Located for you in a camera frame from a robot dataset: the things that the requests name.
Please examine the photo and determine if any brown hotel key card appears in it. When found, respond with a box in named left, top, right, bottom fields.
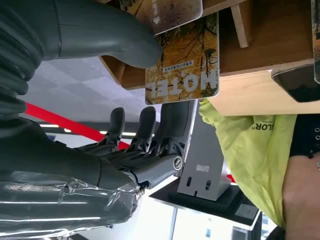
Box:
left=119, top=0, right=204, bottom=36

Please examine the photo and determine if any person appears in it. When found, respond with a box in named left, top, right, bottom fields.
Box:
left=198, top=98, right=320, bottom=240

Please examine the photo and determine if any wooden card holder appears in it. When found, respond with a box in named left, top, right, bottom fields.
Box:
left=98, top=0, right=320, bottom=117

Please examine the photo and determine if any ribbed grey right arm sleeve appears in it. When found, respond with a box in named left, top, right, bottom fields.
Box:
left=0, top=0, right=60, bottom=135

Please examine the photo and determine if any silver monitor stand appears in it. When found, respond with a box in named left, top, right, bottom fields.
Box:
left=177, top=100, right=232, bottom=202

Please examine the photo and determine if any black desk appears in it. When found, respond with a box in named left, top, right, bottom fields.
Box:
left=149, top=178, right=263, bottom=240

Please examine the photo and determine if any grey square pad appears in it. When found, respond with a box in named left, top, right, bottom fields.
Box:
left=234, top=202, right=259, bottom=220

